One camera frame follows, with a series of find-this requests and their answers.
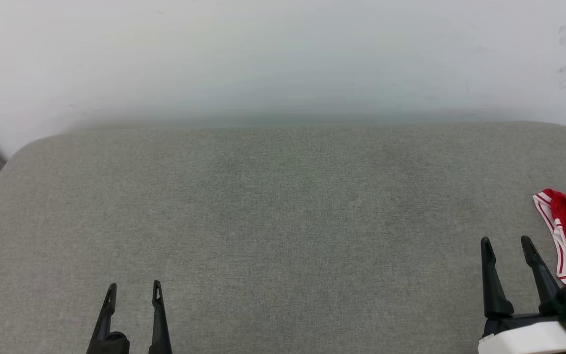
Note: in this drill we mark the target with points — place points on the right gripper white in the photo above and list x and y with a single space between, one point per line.
523 341

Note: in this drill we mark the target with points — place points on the grey fabric sofa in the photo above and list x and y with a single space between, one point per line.
283 236

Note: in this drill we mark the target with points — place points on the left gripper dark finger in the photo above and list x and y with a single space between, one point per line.
160 334
106 339

